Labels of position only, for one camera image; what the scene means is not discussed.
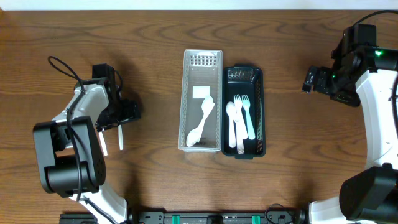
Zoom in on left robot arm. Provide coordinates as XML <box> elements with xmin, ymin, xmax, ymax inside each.
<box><xmin>33</xmin><ymin>63</ymin><xmax>141</xmax><ymax>223</ymax></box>

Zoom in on black plastic mesh basket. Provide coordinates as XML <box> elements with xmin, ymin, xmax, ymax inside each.
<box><xmin>221</xmin><ymin>64</ymin><xmax>266</xmax><ymax>159</ymax></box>

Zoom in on white label sticker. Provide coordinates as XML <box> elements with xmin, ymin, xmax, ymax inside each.
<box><xmin>192</xmin><ymin>86</ymin><xmax>211</xmax><ymax>99</ymax></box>

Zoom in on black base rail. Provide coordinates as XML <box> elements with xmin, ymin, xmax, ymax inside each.
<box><xmin>58</xmin><ymin>208</ymin><xmax>308</xmax><ymax>224</ymax></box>

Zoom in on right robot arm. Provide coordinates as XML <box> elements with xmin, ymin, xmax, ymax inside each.
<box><xmin>302</xmin><ymin>23</ymin><xmax>397</xmax><ymax>223</ymax></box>

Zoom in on clear plastic mesh basket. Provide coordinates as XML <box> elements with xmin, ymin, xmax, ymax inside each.
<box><xmin>178</xmin><ymin>49</ymin><xmax>223</xmax><ymax>152</ymax></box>

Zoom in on white plastic spoon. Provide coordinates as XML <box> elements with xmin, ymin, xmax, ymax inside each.
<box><xmin>185</xmin><ymin>102</ymin><xmax>215</xmax><ymax>148</ymax></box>
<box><xmin>200</xmin><ymin>96</ymin><xmax>215</xmax><ymax>130</ymax></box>
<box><xmin>226</xmin><ymin>101</ymin><xmax>236</xmax><ymax>148</ymax></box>
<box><xmin>98</xmin><ymin>131</ymin><xmax>108</xmax><ymax>157</ymax></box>
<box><xmin>118</xmin><ymin>125</ymin><xmax>124</xmax><ymax>151</ymax></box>

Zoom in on white plastic fork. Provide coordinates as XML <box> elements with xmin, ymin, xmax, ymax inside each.
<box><xmin>234</xmin><ymin>108</ymin><xmax>244</xmax><ymax>154</ymax></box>
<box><xmin>234</xmin><ymin>95</ymin><xmax>248</xmax><ymax>139</ymax></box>
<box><xmin>242</xmin><ymin>95</ymin><xmax>256</xmax><ymax>140</ymax></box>

